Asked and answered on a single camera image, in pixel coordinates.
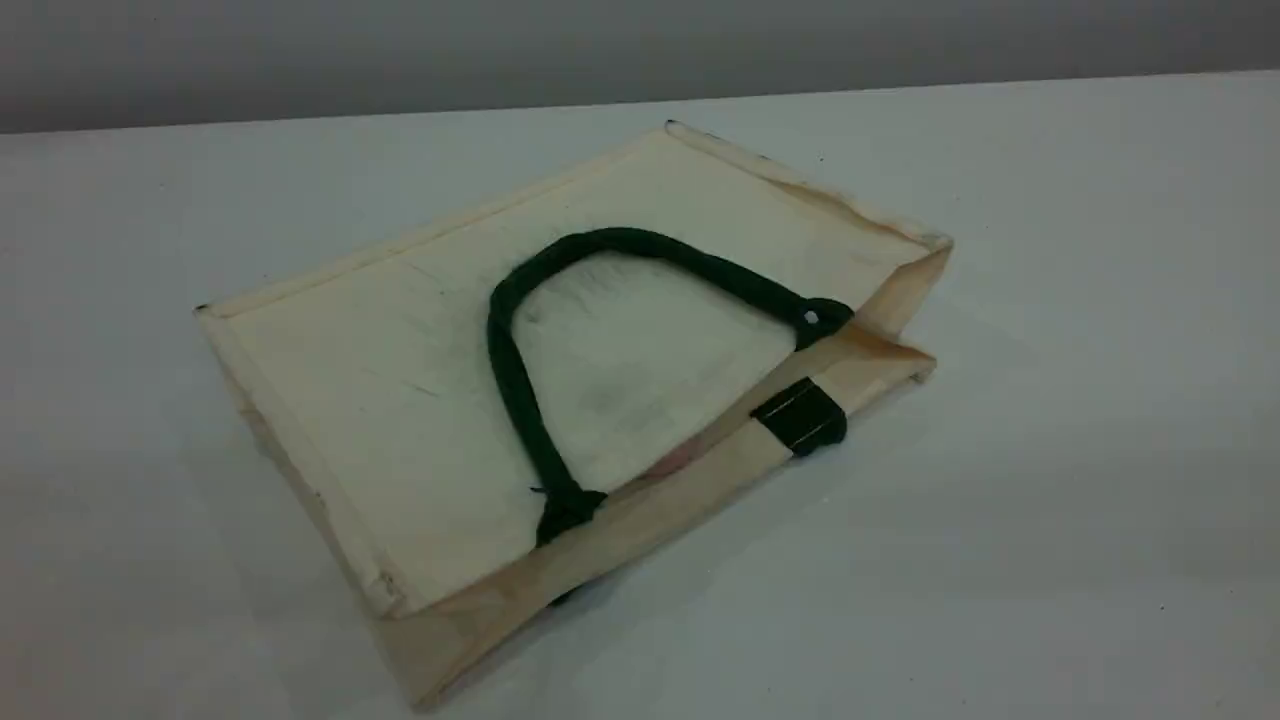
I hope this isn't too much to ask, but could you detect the white handbag with green handle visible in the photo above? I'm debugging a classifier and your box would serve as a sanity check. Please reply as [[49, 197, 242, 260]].
[[193, 120, 954, 713]]

